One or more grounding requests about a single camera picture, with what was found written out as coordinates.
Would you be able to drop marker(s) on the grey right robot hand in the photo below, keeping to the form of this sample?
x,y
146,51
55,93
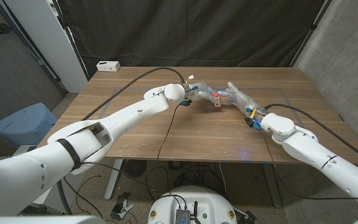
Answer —
x,y
245,99

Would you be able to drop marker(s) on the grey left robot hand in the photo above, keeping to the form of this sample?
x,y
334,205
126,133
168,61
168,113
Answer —
x,y
203,91

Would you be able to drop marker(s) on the wooden screw with red head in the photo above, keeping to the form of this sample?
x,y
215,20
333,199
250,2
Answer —
x,y
216,94

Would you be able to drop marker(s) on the wooden block with holes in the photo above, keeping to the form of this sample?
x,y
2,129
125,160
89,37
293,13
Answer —
x,y
217,101

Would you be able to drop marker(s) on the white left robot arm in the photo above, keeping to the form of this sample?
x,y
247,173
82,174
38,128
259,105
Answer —
x,y
57,155

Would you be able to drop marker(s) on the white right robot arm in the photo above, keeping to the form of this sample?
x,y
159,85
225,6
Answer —
x,y
309,146

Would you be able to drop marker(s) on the grey table leg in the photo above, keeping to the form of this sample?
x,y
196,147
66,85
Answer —
x,y
270,186

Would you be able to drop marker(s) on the black backdrop stand pole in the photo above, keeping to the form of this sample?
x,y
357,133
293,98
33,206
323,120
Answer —
x,y
311,29
70,40

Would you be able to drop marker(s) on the white power strip box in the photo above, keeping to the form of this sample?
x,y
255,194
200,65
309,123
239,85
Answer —
x,y
108,66

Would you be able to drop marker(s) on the round black floor fan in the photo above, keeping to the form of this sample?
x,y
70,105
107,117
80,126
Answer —
x,y
134,168

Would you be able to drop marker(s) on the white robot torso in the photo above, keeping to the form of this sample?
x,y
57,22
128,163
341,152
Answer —
x,y
194,199

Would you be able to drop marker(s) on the small black device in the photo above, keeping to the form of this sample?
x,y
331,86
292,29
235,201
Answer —
x,y
251,217

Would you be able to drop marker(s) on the white table leg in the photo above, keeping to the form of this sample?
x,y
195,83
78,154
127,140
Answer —
x,y
113,180

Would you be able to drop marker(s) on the grey electronics box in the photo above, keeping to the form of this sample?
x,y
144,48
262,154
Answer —
x,y
182,216

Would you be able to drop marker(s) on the black white floor gadget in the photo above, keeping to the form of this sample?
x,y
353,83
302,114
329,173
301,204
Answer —
x,y
121,207

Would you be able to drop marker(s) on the white pillar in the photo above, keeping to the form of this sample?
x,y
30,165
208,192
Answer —
x,y
48,40

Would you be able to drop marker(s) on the blue plastic bin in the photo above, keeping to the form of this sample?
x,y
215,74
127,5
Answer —
x,y
23,124

